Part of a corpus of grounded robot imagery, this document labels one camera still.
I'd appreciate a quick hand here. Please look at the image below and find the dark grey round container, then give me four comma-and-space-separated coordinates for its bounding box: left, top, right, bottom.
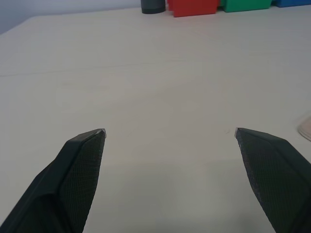
140, 0, 165, 15

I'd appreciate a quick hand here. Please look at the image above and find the blue plastic storage bin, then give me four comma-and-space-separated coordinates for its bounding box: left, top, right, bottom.
273, 0, 311, 8

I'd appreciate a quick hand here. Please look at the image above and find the wooden letter tile rack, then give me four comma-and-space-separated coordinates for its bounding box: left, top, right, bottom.
297, 118, 311, 141

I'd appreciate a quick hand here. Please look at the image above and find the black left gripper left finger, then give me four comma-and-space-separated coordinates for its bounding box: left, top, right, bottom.
0, 128, 107, 233

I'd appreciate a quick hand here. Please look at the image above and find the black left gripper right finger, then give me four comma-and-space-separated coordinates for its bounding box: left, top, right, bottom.
234, 127, 311, 233

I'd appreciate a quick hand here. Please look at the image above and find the red plastic storage bin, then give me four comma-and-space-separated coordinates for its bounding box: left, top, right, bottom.
166, 0, 218, 18

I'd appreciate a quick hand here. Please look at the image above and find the green plastic storage bin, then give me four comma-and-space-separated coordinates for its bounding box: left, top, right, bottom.
220, 0, 271, 13

